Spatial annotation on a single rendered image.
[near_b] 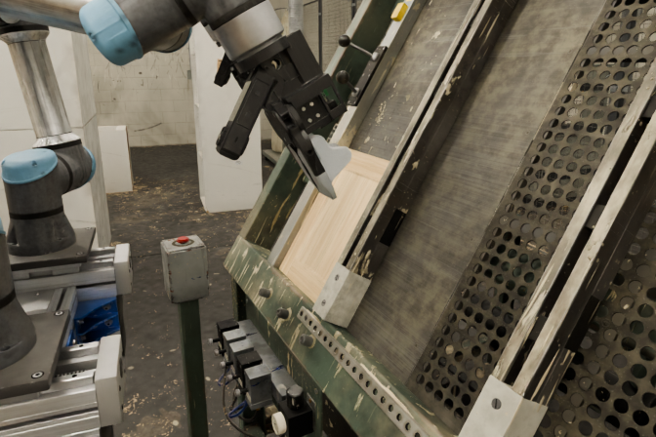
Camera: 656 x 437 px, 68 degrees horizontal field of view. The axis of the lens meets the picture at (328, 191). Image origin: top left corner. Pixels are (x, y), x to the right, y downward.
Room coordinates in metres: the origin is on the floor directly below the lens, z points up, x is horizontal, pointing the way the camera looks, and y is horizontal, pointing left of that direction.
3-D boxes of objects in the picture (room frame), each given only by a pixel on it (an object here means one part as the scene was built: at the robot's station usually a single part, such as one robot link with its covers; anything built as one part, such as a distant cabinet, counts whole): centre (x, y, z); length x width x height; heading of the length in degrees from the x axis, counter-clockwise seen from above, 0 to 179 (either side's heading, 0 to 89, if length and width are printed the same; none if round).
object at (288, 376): (1.08, 0.19, 0.69); 0.50 x 0.14 x 0.24; 28
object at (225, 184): (5.06, 1.05, 1.03); 0.61 x 0.58 x 2.05; 20
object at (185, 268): (1.44, 0.46, 0.84); 0.12 x 0.12 x 0.18; 28
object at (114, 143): (5.66, 2.65, 0.36); 0.58 x 0.45 x 0.72; 110
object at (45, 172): (1.15, 0.71, 1.20); 0.13 x 0.12 x 0.14; 177
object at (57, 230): (1.14, 0.71, 1.09); 0.15 x 0.15 x 0.10
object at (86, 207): (3.32, 1.92, 0.88); 0.90 x 0.60 x 1.75; 20
